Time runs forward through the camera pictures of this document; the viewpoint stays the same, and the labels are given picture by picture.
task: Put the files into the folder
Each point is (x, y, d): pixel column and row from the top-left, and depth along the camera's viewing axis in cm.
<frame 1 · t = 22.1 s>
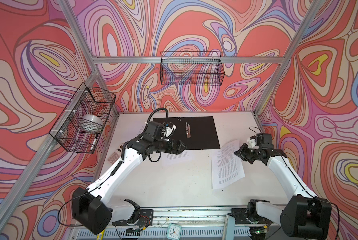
left hand: (181, 146, 74), fingers open
right hand: (235, 155, 83), fingers closed
red folder with black interior: (194, 132, 111), on the table
printed paper sheet right: (226, 167, 85), point 7 cm above the table
printed paper sheet centre: (185, 159, 96), on the table

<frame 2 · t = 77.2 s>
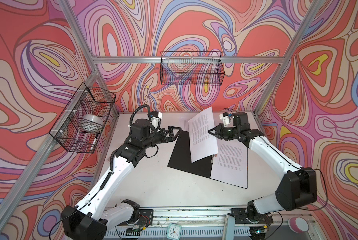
left hand: (177, 130, 69), fingers open
right hand: (210, 134, 81), fingers closed
red folder with black interior: (181, 159, 92), point 4 cm above the table
printed paper sheet lower centre: (203, 144, 84), point 17 cm above the table
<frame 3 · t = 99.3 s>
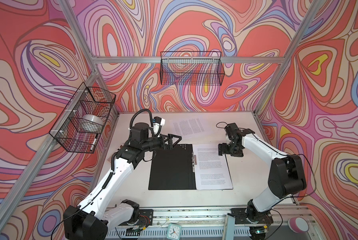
left hand: (176, 137, 71), fingers open
right hand: (228, 156, 88), fingers open
red folder with black interior: (174, 169, 91), on the table
printed paper sheet left: (188, 128, 114), on the table
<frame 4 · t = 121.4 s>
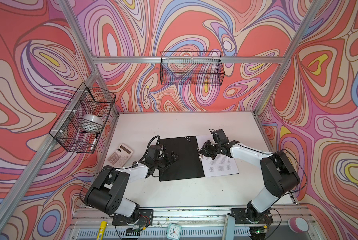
left hand: (177, 160, 89), fingers open
right hand: (199, 153, 90), fingers closed
red folder with black interior: (188, 165, 96), on the table
